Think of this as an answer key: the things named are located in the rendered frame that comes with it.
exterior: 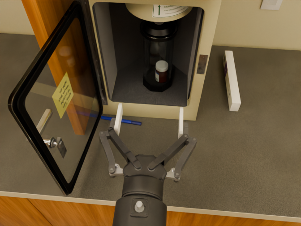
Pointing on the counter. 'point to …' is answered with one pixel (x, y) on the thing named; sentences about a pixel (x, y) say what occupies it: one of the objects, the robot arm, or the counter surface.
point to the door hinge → (93, 49)
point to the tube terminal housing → (169, 111)
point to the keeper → (202, 63)
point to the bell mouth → (158, 11)
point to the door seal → (34, 83)
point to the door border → (25, 100)
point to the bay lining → (129, 41)
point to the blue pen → (122, 120)
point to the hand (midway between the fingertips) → (150, 112)
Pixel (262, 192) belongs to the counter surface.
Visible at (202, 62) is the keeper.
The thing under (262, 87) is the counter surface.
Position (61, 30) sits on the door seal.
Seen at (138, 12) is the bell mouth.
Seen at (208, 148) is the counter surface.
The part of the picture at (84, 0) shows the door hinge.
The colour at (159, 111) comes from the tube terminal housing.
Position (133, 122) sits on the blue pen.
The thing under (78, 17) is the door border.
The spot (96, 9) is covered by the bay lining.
